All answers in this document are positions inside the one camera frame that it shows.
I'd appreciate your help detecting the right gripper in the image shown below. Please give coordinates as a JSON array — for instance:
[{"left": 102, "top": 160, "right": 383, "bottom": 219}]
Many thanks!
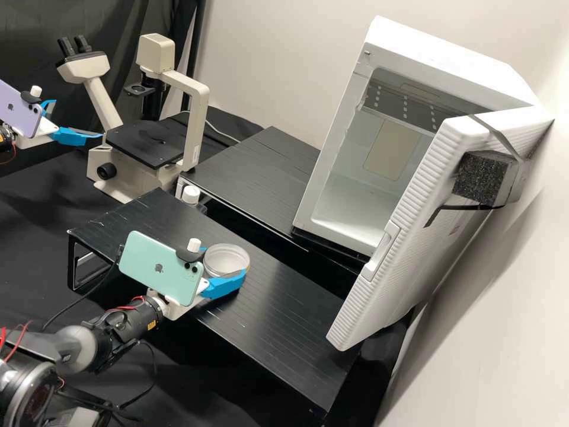
[{"left": 146, "top": 245, "right": 247, "bottom": 321}]

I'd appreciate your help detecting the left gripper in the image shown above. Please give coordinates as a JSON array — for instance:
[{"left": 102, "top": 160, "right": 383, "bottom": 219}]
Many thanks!
[{"left": 15, "top": 99, "right": 104, "bottom": 150}]

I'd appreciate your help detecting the petri dish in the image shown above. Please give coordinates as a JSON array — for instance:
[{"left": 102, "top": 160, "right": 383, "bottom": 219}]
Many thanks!
[{"left": 202, "top": 243, "right": 251, "bottom": 279}]

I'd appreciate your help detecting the black platform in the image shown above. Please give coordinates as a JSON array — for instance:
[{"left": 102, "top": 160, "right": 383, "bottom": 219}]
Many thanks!
[
  {"left": 66, "top": 186, "right": 362, "bottom": 422},
  {"left": 177, "top": 126, "right": 372, "bottom": 272}
]

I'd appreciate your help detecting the white-capped bottle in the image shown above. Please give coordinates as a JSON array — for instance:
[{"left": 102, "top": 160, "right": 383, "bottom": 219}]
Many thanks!
[{"left": 181, "top": 186, "right": 203, "bottom": 209}]

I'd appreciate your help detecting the cream microscope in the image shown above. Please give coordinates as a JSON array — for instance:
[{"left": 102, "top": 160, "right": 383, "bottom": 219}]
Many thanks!
[{"left": 56, "top": 34, "right": 211, "bottom": 203}]

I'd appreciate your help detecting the incubator door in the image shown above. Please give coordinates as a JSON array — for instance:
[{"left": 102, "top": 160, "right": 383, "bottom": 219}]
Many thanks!
[{"left": 325, "top": 104, "right": 557, "bottom": 353}]

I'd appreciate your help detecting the white incubator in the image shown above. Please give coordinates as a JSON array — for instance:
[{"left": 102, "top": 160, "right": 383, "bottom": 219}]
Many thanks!
[{"left": 291, "top": 15, "right": 557, "bottom": 260}]

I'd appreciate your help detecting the left wrist camera phone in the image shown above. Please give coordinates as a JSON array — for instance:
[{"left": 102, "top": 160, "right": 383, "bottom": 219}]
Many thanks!
[{"left": 0, "top": 79, "right": 47, "bottom": 139}]

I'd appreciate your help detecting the wrist camera phone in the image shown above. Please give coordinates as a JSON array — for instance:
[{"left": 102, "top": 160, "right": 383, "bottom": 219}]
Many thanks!
[
  {"left": 118, "top": 230, "right": 210, "bottom": 308},
  {"left": 0, "top": 79, "right": 47, "bottom": 139}
]

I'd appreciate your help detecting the right wrist camera phone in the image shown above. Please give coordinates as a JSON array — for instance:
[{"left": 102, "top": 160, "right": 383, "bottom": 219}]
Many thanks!
[{"left": 118, "top": 230, "right": 210, "bottom": 308}]

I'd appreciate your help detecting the black cable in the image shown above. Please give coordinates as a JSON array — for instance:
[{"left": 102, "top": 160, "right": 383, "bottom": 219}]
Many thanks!
[
  {"left": 116, "top": 339, "right": 158, "bottom": 410},
  {"left": 42, "top": 247, "right": 126, "bottom": 333}
]

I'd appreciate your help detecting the white cable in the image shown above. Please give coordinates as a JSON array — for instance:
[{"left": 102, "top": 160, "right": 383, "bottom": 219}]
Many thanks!
[{"left": 207, "top": 119, "right": 244, "bottom": 146}]

